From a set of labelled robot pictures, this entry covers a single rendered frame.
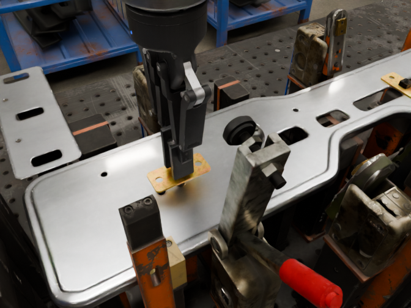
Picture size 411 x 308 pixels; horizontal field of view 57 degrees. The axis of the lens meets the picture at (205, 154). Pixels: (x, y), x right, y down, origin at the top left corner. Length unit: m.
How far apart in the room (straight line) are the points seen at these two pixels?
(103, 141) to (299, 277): 0.43
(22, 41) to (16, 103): 2.08
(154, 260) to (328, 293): 0.14
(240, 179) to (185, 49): 0.13
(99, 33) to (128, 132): 1.72
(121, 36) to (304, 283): 2.45
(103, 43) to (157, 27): 2.28
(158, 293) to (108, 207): 0.18
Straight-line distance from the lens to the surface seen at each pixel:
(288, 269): 0.33
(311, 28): 0.83
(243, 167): 0.29
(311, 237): 0.86
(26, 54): 2.67
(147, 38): 0.36
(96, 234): 0.51
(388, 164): 0.46
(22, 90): 0.78
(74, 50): 2.59
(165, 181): 0.51
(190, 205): 0.51
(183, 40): 0.35
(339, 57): 0.81
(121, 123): 1.11
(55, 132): 0.66
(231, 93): 0.71
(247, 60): 1.36
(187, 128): 0.40
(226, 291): 0.45
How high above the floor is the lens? 1.42
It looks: 46 degrees down
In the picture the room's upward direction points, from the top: straight up
